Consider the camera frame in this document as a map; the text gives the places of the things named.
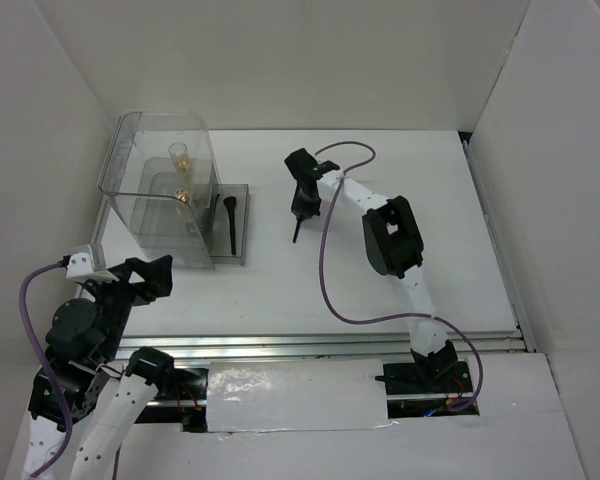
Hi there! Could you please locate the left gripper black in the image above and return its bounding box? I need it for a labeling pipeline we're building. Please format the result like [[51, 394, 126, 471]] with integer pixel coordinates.
[[85, 253, 174, 360]]

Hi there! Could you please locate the black makeup brush orange tip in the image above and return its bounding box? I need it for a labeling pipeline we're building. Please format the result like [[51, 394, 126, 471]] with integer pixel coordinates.
[[292, 216, 304, 244]]

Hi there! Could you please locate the black makeup brush angled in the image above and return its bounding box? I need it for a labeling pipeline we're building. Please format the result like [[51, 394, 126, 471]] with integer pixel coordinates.
[[223, 196, 237, 256]]

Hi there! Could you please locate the small beige bottle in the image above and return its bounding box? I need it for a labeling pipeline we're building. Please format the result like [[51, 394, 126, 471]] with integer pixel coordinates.
[[174, 188, 193, 206]]

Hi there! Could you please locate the clear acrylic organizer box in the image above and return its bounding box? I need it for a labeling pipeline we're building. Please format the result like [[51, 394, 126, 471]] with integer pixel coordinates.
[[98, 110, 249, 268]]

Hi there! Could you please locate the thin black eyeliner pencil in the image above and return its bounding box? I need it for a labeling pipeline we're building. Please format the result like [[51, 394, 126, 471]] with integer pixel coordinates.
[[211, 193, 221, 223]]

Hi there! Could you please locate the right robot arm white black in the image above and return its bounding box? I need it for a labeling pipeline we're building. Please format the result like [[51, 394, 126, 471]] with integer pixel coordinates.
[[284, 148, 458, 392]]

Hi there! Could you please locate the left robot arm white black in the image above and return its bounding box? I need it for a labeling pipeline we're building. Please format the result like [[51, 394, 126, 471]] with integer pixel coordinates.
[[18, 251, 177, 479]]

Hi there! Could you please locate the white foil cover plate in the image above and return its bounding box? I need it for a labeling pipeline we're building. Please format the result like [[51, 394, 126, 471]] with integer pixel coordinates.
[[206, 359, 391, 433]]

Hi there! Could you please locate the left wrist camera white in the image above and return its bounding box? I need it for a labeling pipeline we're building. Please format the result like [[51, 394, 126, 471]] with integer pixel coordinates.
[[65, 244, 118, 283]]

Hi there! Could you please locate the aluminium front rail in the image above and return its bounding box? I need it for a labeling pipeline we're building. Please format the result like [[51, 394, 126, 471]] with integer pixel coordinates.
[[114, 332, 529, 364]]

